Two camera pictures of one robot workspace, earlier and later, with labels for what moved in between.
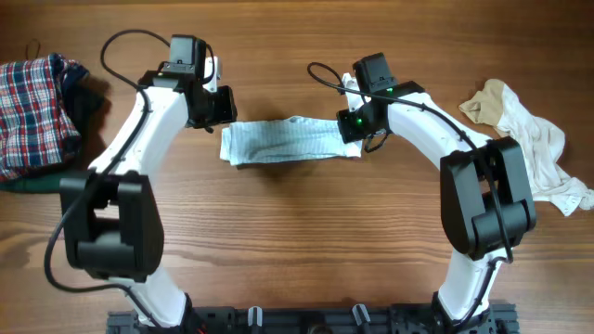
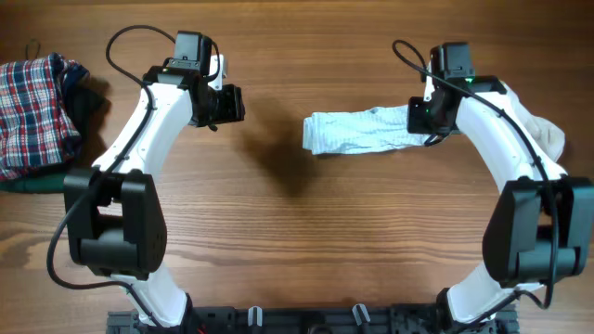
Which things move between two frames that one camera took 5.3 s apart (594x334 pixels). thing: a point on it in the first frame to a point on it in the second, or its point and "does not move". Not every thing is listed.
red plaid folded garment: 35,130 does not move
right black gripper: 348,133 to 415,124
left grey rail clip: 259,315 does not move
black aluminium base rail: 319,319 does not move
